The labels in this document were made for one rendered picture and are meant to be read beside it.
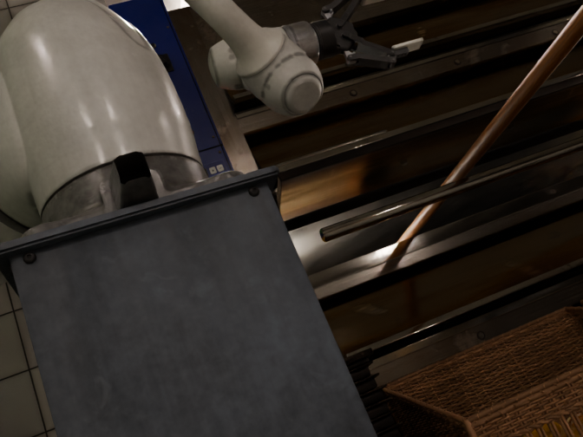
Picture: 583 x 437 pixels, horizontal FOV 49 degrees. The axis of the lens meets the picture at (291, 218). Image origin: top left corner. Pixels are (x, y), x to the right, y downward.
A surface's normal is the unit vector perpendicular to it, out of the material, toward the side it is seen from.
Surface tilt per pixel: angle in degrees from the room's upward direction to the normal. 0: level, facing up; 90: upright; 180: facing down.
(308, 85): 155
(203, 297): 90
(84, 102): 92
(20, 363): 90
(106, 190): 90
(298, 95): 150
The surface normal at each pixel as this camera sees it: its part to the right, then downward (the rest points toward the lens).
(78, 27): 0.20, -0.58
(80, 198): -0.34, -0.29
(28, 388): 0.11, -0.39
